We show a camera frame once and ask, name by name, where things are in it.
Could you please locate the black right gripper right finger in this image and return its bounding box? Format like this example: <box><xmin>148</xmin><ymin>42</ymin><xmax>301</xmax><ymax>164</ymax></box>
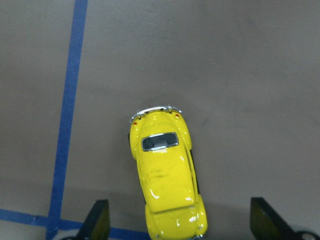
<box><xmin>250</xmin><ymin>197</ymin><xmax>299</xmax><ymax>240</ymax></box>

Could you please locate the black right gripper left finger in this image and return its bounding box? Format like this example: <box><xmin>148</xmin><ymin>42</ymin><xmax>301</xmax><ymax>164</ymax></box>
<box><xmin>76</xmin><ymin>199</ymin><xmax>111</xmax><ymax>240</ymax></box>

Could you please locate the yellow toy beetle car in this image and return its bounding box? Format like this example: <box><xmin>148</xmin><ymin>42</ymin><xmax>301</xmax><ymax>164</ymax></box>
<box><xmin>128</xmin><ymin>106</ymin><xmax>208</xmax><ymax>240</ymax></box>

